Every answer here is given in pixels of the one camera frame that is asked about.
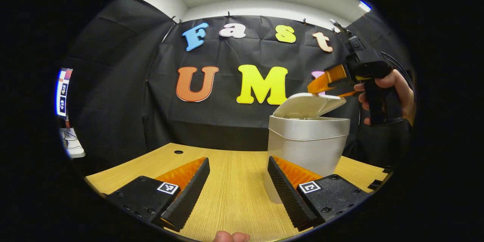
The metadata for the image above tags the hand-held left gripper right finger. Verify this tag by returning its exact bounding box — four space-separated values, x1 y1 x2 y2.
267 156 369 232

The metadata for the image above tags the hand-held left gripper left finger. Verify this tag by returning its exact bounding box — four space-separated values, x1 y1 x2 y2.
106 157 211 232

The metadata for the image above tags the white desktop garbage bin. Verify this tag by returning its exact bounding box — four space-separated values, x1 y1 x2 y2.
264 93 351 205

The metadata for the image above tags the wooden desktop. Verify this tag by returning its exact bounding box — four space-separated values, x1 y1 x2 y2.
85 143 390 242

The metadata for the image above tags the white side table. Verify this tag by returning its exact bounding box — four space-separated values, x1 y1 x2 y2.
60 128 86 158

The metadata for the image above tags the computer monitor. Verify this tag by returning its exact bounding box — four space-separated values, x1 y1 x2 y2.
56 68 73 118

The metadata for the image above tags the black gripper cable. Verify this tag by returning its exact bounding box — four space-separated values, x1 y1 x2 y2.
381 51 416 101

